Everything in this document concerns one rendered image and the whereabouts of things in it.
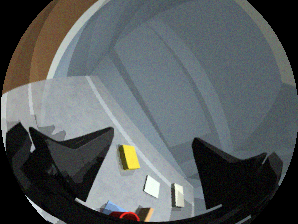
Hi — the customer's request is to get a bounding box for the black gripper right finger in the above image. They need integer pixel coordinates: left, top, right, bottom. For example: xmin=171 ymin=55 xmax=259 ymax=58
xmin=192 ymin=137 xmax=267 ymax=209

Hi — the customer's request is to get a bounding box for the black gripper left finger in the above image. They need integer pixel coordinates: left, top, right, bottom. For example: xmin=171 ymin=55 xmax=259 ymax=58
xmin=29 ymin=127 xmax=114 ymax=202

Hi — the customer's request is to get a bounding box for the yellow rectangular block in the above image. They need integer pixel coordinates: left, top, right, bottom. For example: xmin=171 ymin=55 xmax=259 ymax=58
xmin=120 ymin=144 xmax=140 ymax=171

